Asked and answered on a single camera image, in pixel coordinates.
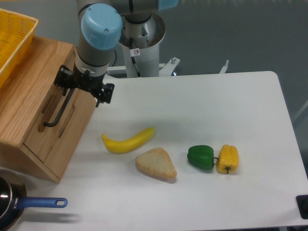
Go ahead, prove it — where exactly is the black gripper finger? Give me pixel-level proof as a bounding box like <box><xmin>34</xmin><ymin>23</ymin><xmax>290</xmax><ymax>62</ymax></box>
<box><xmin>53</xmin><ymin>65</ymin><xmax>74</xmax><ymax>96</ymax></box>
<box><xmin>95</xmin><ymin>83</ymin><xmax>115</xmax><ymax>107</ymax></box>

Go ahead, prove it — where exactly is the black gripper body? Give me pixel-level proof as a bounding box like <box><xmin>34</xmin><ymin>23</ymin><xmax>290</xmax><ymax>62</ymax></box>
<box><xmin>72</xmin><ymin>66</ymin><xmax>104</xmax><ymax>99</ymax></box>

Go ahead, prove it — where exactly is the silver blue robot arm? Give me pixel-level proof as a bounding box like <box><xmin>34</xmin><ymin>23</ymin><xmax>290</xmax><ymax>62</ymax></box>
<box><xmin>54</xmin><ymin>0</ymin><xmax>178</xmax><ymax>103</ymax></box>

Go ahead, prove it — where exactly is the wooden bottom drawer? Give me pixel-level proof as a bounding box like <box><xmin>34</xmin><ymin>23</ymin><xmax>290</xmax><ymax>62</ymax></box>
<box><xmin>44</xmin><ymin>91</ymin><xmax>96</xmax><ymax>183</ymax></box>

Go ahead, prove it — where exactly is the wooden drawer cabinet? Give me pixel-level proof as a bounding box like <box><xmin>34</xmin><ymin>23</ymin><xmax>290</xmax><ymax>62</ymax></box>
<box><xmin>0</xmin><ymin>35</ymin><xmax>97</xmax><ymax>183</ymax></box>

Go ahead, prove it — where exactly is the yellow toy banana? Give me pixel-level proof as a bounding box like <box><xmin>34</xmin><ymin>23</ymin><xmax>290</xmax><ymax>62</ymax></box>
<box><xmin>101</xmin><ymin>127</ymin><xmax>155</xmax><ymax>154</ymax></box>

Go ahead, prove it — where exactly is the yellow plastic basket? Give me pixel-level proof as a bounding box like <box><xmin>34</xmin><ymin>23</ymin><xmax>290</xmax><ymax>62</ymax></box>
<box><xmin>0</xmin><ymin>9</ymin><xmax>39</xmax><ymax>86</ymax></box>

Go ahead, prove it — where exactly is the triangular toy bread slice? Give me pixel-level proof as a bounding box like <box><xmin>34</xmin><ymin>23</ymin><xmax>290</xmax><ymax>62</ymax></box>
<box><xmin>135</xmin><ymin>147</ymin><xmax>177</xmax><ymax>179</ymax></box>

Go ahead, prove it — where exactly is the green toy bell pepper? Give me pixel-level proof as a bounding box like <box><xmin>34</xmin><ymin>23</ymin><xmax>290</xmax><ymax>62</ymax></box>
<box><xmin>187</xmin><ymin>145</ymin><xmax>215</xmax><ymax>172</ymax></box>

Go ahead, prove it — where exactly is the yellow toy bell pepper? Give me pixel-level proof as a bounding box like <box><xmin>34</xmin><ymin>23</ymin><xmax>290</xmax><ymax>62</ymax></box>
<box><xmin>216</xmin><ymin>144</ymin><xmax>239</xmax><ymax>174</ymax></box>

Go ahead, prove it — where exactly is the black corner device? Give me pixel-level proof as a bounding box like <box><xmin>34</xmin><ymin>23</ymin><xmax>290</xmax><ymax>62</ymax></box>
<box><xmin>296</xmin><ymin>195</ymin><xmax>308</xmax><ymax>219</ymax></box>

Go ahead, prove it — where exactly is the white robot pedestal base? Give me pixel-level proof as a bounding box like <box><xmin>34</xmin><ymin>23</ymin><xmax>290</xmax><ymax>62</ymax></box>
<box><xmin>103</xmin><ymin>12</ymin><xmax>230</xmax><ymax>80</ymax></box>

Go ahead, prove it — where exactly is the blue handled frying pan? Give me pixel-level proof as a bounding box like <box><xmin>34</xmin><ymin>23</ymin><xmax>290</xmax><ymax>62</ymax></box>
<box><xmin>0</xmin><ymin>177</ymin><xmax>68</xmax><ymax>231</ymax></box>

